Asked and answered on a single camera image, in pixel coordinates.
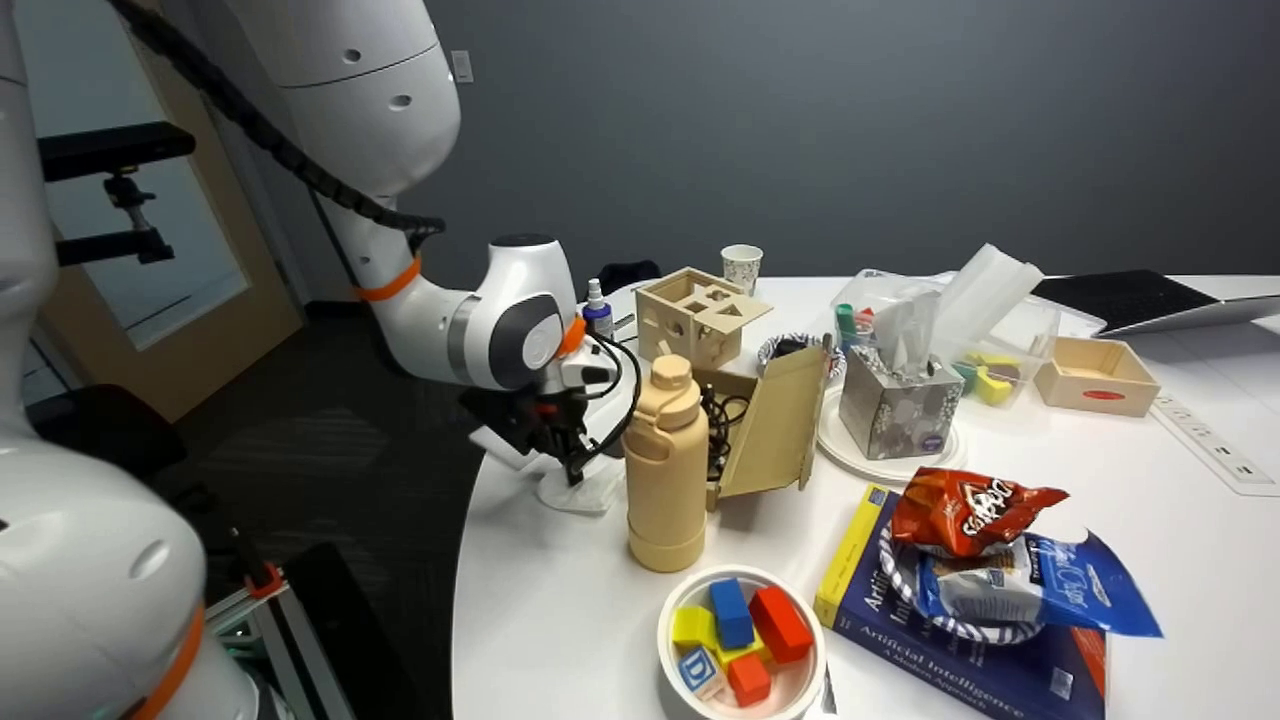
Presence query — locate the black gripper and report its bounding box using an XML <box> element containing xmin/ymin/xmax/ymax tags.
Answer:
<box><xmin>460</xmin><ymin>389</ymin><xmax>587</xmax><ymax>487</ymax></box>

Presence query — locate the white napkin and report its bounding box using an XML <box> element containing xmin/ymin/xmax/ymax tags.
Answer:
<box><xmin>473</xmin><ymin>427</ymin><xmax>621</xmax><ymax>514</ymax></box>

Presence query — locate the beige water bottle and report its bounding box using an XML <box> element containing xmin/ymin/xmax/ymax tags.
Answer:
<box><xmin>622</xmin><ymin>355</ymin><xmax>709</xmax><ymax>573</ymax></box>

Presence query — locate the purple spray bottle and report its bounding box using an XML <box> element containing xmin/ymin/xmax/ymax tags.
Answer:
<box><xmin>583</xmin><ymin>274</ymin><xmax>613</xmax><ymax>337</ymax></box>

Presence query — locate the wooden shape sorter box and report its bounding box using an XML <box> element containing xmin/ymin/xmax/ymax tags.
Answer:
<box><xmin>634</xmin><ymin>266</ymin><xmax>766</xmax><ymax>367</ymax></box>

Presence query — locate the open cardboard box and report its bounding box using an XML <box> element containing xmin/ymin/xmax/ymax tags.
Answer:
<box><xmin>696</xmin><ymin>342</ymin><xmax>828</xmax><ymax>505</ymax></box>

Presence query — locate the white bowl of blocks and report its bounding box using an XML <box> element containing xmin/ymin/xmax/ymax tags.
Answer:
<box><xmin>657</xmin><ymin>564</ymin><xmax>825</xmax><ymax>720</ymax></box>

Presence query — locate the paper cup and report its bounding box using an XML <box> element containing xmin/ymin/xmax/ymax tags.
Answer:
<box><xmin>718</xmin><ymin>245</ymin><xmax>762</xmax><ymax>290</ymax></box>

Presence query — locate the grey tissue box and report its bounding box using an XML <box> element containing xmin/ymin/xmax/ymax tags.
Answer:
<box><xmin>839</xmin><ymin>290</ymin><xmax>965</xmax><ymax>458</ymax></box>

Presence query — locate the orange snack bag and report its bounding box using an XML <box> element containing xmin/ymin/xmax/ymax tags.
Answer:
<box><xmin>886</xmin><ymin>467</ymin><xmax>1065</xmax><ymax>559</ymax></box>

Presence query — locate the clear plastic bag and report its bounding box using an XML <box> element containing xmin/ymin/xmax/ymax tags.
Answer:
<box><xmin>837</xmin><ymin>245</ymin><xmax>1045</xmax><ymax>378</ymax></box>

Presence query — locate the blue foil bag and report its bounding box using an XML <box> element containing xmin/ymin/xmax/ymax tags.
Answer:
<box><xmin>1029</xmin><ymin>535</ymin><xmax>1160</xmax><ymax>635</ymax></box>

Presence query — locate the blue book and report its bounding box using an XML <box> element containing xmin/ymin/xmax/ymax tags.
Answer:
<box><xmin>813</xmin><ymin>487</ymin><xmax>1107</xmax><ymax>720</ymax></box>

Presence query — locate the small wooden tray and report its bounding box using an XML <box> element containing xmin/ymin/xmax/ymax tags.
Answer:
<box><xmin>1036</xmin><ymin>337</ymin><xmax>1160</xmax><ymax>416</ymax></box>

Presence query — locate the white striped rope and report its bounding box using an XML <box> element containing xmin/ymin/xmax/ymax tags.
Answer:
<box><xmin>870</xmin><ymin>514</ymin><xmax>1050</xmax><ymax>647</ymax></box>

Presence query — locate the camera on mount arm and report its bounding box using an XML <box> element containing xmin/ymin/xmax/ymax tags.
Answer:
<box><xmin>34</xmin><ymin>119</ymin><xmax>196</xmax><ymax>263</ymax></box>

